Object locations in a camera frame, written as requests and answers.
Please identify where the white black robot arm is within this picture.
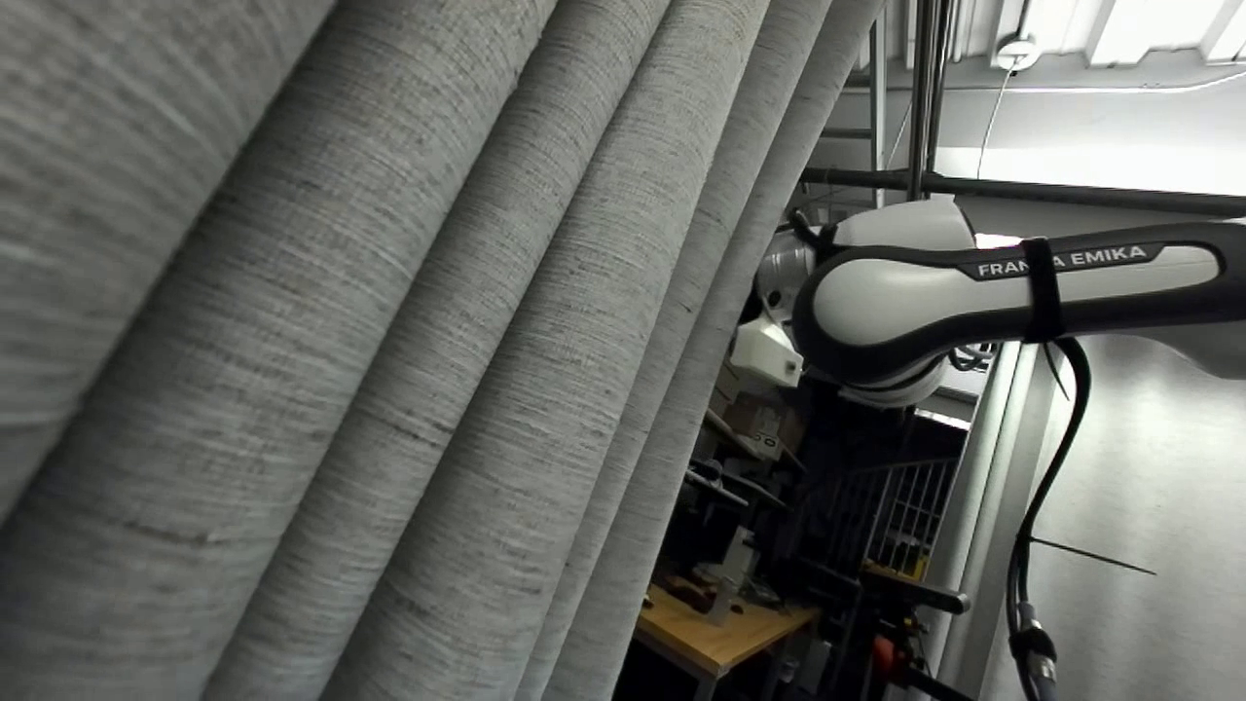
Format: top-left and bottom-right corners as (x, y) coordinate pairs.
(787, 199), (1246, 408)

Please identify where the white ceiling smoke detector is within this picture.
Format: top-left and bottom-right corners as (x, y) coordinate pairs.
(988, 36), (1039, 75)

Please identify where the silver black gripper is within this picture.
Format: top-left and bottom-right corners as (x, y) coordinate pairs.
(756, 235), (820, 324)

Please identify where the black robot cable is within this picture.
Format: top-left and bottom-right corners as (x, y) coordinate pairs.
(1006, 330), (1100, 701)

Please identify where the wire mesh fence panel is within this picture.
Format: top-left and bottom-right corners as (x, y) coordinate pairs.
(834, 461), (956, 582)

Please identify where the grey pleated fabric curtain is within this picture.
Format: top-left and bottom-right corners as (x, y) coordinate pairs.
(0, 0), (883, 701)

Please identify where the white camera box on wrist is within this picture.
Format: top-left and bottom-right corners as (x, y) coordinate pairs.
(729, 319), (803, 394)

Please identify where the wooden workbench top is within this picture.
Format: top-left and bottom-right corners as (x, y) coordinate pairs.
(637, 586), (820, 683)

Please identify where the black metal ceiling frame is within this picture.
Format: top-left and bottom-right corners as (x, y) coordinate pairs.
(805, 0), (1246, 217)

